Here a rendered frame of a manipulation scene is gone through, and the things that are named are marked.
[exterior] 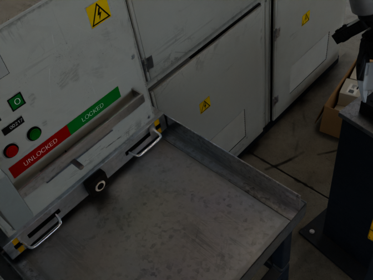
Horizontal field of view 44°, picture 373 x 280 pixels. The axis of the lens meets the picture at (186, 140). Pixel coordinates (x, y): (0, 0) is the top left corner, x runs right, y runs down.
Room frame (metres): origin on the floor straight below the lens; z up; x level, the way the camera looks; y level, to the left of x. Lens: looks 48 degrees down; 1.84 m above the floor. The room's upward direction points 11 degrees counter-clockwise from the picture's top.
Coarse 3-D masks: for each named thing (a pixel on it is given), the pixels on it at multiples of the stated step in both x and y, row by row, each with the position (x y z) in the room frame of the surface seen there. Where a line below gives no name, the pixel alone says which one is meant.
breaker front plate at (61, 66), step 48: (48, 0) 0.83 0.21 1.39; (96, 0) 0.89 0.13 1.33; (0, 48) 0.75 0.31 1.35; (48, 48) 0.81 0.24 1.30; (96, 48) 0.87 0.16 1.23; (0, 96) 0.72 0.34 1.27; (48, 96) 0.78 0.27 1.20; (96, 96) 0.85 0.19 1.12; (144, 96) 0.93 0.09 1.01; (0, 144) 0.69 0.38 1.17; (96, 144) 0.82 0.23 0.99; (48, 192) 0.71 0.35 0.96
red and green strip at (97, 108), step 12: (108, 96) 0.86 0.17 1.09; (120, 96) 0.88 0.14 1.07; (96, 108) 0.84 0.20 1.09; (84, 120) 0.81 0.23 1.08; (60, 132) 0.77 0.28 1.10; (72, 132) 0.79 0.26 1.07; (48, 144) 0.75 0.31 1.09; (36, 156) 0.72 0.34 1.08; (12, 168) 0.69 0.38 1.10; (24, 168) 0.70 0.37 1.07
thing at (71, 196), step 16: (160, 112) 0.95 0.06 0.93; (144, 128) 0.90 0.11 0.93; (128, 144) 0.86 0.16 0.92; (144, 144) 0.89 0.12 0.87; (112, 160) 0.82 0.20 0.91; (128, 160) 0.85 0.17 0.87; (64, 192) 0.73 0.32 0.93; (80, 192) 0.75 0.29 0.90; (48, 208) 0.69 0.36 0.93; (64, 208) 0.71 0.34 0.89; (32, 224) 0.66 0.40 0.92; (48, 224) 0.68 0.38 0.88; (0, 240) 0.63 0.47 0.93; (32, 240) 0.64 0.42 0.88; (16, 256) 0.61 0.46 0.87
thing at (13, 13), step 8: (0, 0) 0.86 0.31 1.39; (8, 0) 0.85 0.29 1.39; (16, 0) 0.85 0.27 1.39; (24, 0) 0.84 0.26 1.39; (32, 0) 0.84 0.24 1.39; (40, 0) 0.82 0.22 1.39; (0, 8) 0.83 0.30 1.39; (8, 8) 0.82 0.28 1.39; (16, 8) 0.82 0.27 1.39; (24, 8) 0.80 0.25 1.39; (32, 8) 0.81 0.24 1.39; (0, 16) 0.80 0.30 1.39; (8, 16) 0.79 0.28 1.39; (16, 16) 0.78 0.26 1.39; (0, 24) 0.76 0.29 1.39
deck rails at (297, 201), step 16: (176, 128) 0.92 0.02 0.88; (176, 144) 0.89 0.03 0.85; (192, 144) 0.87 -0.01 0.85; (208, 144) 0.82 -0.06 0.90; (208, 160) 0.81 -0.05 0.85; (224, 160) 0.78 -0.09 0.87; (240, 160) 0.74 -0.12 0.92; (224, 176) 0.75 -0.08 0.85; (240, 176) 0.74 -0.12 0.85; (256, 176) 0.70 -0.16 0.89; (256, 192) 0.68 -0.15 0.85; (272, 192) 0.66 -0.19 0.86; (272, 208) 0.62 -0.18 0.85; (288, 208) 0.61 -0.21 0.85; (0, 256) 0.63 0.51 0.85; (16, 272) 0.58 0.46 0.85; (32, 272) 0.57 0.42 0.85
